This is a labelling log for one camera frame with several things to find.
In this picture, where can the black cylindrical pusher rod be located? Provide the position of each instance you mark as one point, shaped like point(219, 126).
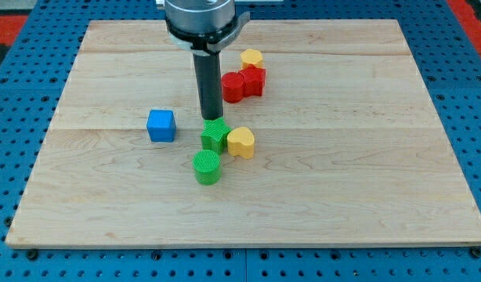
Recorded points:
point(208, 76)

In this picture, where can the yellow heart block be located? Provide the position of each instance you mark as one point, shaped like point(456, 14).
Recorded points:
point(241, 143)

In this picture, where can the red cylinder block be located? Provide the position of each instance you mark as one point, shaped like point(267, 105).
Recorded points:
point(232, 87)

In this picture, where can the yellow flower block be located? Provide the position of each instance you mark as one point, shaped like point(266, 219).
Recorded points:
point(251, 57)

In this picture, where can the red star block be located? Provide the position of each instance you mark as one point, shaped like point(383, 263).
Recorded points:
point(254, 81)

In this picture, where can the green star block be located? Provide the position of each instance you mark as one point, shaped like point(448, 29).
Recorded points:
point(214, 135)

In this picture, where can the blue cube block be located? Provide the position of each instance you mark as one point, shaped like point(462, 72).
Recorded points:
point(161, 126)

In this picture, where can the green cylinder block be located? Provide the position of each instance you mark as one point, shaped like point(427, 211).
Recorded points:
point(207, 167)

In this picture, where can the wooden board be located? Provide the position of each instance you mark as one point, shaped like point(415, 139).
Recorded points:
point(349, 149)

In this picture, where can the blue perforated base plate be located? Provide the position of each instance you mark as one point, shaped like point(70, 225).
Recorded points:
point(35, 70)

